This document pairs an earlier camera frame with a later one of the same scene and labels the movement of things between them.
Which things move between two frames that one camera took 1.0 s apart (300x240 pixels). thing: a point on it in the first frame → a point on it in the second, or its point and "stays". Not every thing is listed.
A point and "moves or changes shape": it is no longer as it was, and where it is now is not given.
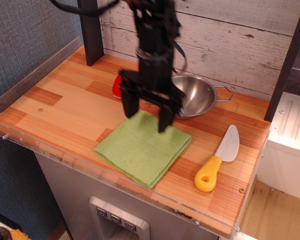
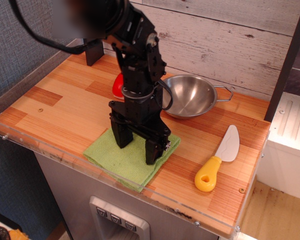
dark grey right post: [290, 61] stays
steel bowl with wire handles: [201, 95] stays
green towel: [137, 148] moves or changes shape
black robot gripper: [154, 80] → [146, 117]
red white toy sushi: [116, 89] stays
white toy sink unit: [285, 164] stays
